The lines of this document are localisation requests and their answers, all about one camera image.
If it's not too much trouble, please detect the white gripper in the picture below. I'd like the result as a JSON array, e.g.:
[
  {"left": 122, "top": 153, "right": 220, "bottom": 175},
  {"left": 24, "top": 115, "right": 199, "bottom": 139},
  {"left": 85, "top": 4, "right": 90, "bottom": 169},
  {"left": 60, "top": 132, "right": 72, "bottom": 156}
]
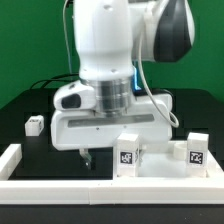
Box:
[{"left": 51, "top": 93, "right": 172, "bottom": 169}]

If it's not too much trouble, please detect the white square table top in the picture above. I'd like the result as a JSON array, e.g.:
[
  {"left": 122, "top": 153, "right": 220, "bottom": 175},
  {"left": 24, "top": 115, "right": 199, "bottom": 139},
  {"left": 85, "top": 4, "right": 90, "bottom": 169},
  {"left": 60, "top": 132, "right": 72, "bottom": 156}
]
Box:
[{"left": 113, "top": 141, "right": 217, "bottom": 179}]

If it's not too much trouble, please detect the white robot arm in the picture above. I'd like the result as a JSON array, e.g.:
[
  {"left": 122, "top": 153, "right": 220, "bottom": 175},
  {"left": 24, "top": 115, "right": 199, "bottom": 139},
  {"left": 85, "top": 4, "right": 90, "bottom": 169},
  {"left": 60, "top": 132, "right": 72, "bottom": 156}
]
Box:
[{"left": 51, "top": 0, "right": 195, "bottom": 158}]

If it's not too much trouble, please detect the white U-shaped fence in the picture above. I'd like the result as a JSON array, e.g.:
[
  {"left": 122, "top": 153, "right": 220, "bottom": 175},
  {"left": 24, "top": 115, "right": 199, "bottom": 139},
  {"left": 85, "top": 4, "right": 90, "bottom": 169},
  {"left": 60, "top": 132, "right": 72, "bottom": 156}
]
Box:
[{"left": 0, "top": 144, "right": 224, "bottom": 205}]

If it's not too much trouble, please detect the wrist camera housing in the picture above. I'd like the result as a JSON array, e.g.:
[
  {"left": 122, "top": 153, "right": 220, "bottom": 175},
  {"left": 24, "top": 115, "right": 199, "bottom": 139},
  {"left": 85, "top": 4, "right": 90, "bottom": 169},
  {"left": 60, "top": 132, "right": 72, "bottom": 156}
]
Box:
[{"left": 53, "top": 81, "right": 96, "bottom": 111}]

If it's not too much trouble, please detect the black cable bundle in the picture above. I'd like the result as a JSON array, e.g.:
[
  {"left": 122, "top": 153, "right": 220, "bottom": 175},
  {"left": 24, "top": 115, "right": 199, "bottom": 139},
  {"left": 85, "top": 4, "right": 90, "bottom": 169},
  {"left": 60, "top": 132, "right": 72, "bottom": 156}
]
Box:
[{"left": 29, "top": 73, "right": 81, "bottom": 90}]

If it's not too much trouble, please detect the white hanging cable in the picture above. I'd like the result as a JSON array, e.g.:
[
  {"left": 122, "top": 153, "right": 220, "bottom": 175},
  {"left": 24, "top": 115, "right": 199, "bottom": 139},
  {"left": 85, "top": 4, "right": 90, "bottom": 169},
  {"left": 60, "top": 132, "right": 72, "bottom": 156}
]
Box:
[{"left": 62, "top": 0, "right": 75, "bottom": 76}]

